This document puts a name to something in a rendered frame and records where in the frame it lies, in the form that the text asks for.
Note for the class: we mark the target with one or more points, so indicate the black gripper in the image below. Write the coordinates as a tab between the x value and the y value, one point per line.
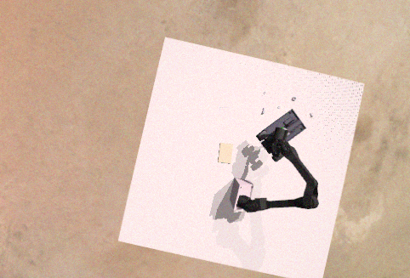
262	135

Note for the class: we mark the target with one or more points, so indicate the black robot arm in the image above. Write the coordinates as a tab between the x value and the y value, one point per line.
308	200

